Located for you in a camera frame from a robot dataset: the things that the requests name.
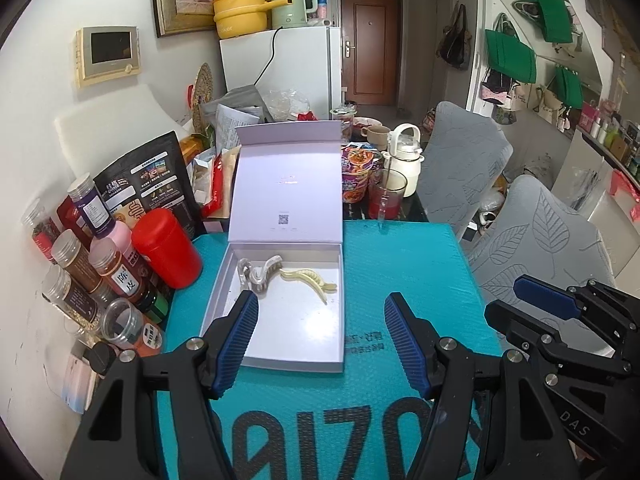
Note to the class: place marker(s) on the red snack packet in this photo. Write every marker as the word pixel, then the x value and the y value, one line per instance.
pixel 216 185

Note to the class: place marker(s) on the white foam board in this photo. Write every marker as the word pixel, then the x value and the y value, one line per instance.
pixel 110 125

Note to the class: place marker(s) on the wall intercom panel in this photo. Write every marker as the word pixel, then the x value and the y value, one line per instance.
pixel 107 52

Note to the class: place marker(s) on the grey plastic bag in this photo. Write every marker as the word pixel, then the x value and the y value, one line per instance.
pixel 240 100

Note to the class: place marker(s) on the group of clear spice jars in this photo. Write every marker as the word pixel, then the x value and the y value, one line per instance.
pixel 75 265

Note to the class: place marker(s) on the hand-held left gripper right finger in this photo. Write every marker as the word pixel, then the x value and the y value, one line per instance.
pixel 407 347

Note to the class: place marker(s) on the green tote bag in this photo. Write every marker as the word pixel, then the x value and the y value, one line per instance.
pixel 552 15
pixel 570 87
pixel 510 55

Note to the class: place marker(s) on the brown kraft pouch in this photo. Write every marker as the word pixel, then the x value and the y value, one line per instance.
pixel 229 180

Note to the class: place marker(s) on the black snack pouch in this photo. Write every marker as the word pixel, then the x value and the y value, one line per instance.
pixel 150 180

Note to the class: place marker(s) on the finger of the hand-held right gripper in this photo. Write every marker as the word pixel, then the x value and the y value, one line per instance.
pixel 520 327
pixel 545 296

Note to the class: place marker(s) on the beige cup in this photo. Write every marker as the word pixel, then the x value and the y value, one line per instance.
pixel 375 137

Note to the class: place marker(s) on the red canister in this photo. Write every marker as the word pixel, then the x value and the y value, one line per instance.
pixel 167 247

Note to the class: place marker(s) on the yellow cooking pot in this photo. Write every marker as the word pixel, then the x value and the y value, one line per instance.
pixel 240 12

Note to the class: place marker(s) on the pearly grey hair claw clip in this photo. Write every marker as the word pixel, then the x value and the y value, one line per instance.
pixel 257 275

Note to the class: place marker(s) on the instant noodle cup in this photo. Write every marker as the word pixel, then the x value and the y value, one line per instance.
pixel 357 175

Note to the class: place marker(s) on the white gift box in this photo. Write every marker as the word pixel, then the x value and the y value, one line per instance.
pixel 290 185

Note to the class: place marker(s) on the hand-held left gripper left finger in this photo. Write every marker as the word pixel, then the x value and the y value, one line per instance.
pixel 235 347

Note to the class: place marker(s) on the woven round trivet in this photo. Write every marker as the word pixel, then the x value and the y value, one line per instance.
pixel 202 90

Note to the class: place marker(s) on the teal bubble mailer mat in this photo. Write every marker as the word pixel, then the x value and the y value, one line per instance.
pixel 400 260

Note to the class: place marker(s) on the white refrigerator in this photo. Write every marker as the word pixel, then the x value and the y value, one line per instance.
pixel 295 70

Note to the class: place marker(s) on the light green electric kettle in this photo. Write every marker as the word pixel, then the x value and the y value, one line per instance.
pixel 287 5

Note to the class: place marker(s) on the glass mug with red drink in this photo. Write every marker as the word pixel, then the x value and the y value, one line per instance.
pixel 387 197

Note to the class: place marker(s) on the printed paper leaflet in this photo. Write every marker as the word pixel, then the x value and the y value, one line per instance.
pixel 232 127

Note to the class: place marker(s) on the dark hanging handbag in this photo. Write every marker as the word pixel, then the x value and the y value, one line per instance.
pixel 454 40

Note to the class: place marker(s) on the dark green jar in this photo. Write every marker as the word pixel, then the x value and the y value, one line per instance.
pixel 155 305

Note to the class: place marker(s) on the cream hair claw clip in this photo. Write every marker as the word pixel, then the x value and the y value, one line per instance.
pixel 305 277

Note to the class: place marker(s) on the pink bottle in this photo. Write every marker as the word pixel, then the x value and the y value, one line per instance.
pixel 122 240

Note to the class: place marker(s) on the brown door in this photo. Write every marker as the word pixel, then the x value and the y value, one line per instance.
pixel 372 50

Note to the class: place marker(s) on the grey leaf-pattern chair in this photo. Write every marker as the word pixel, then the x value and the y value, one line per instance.
pixel 460 160
pixel 545 235

